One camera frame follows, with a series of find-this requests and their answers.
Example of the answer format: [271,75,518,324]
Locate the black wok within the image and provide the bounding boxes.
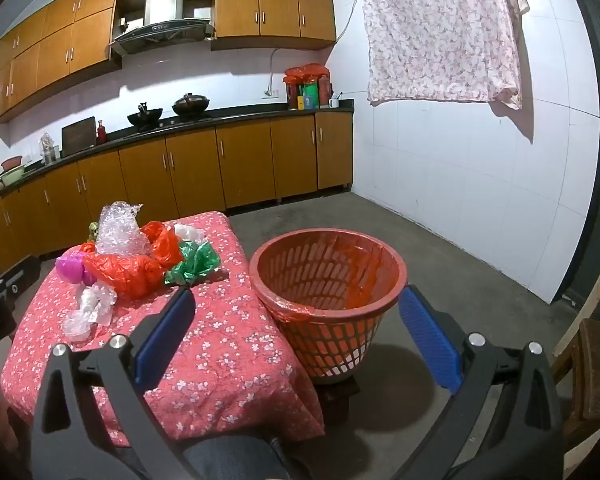
[127,103,164,128]

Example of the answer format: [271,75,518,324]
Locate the red plastic basket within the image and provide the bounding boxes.
[249,229,409,386]

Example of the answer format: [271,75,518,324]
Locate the green plastic bag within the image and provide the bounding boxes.
[164,240,223,287]

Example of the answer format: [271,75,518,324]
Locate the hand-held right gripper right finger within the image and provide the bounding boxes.
[399,285,566,480]

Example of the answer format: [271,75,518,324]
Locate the steel range hood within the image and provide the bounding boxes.
[109,0,216,57]

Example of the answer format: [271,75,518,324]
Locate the clear crinkled plastic bag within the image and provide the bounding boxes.
[96,201,148,257]

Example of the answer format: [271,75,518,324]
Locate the white power cable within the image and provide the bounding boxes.
[268,47,282,92]

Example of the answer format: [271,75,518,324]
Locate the pink plastic bag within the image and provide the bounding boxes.
[56,252,98,286]

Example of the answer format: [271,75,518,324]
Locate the jar under clear bag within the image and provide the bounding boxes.
[40,132,61,165]

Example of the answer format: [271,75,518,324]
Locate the red floral tablecloth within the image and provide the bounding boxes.
[0,211,326,448]

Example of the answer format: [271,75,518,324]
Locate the pink floral hanging sheet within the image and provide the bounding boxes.
[355,0,531,111]

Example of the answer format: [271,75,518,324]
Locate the dark stool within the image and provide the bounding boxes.
[312,377,363,428]

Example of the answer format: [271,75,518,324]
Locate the dark cutting board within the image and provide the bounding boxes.
[61,116,97,157]

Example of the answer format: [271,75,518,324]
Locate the black kitchen countertop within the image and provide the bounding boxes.
[0,100,355,206]

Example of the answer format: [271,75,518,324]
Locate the orange wall cabinets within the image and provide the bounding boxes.
[0,0,337,126]

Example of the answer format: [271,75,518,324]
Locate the wooden chair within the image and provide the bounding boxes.
[552,317,600,433]

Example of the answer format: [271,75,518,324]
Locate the orange base cabinets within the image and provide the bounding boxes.
[0,110,355,261]

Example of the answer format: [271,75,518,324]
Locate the white plastic bag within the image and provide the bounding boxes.
[174,223,208,246]

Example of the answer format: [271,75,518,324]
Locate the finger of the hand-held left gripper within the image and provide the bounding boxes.
[0,255,43,307]

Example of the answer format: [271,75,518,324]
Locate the person's jeans leg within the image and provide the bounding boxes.
[180,430,316,480]

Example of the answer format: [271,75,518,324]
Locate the black pot with lid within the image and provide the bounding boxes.
[172,92,211,118]

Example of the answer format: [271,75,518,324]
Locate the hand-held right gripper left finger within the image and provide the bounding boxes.
[30,287,216,480]

